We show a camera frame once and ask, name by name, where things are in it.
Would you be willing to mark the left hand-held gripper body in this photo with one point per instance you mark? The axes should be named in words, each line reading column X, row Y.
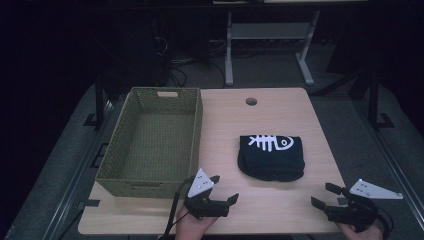
column 200, row 185

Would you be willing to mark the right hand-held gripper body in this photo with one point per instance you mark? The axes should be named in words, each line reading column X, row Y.
column 358, row 210

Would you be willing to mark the black cloth with fishbone print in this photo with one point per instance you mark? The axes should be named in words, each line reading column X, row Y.
column 270, row 161

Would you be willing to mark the green woven basket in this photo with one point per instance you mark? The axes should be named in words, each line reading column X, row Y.
column 156, row 143

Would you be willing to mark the person's right hand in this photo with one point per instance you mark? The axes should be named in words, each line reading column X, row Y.
column 365, row 235

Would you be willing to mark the person's left hand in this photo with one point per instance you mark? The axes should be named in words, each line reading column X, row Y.
column 190, row 226

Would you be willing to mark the black stand leg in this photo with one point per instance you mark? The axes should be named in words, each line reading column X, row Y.
column 374, row 103
column 99, row 100

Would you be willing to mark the black tape strip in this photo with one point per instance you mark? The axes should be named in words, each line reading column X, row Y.
column 92, row 202

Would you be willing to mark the grey metal floor rail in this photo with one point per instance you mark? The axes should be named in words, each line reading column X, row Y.
column 390, row 160
column 76, row 180

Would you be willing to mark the grey metal desk frame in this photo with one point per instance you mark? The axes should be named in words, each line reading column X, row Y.
column 268, row 30

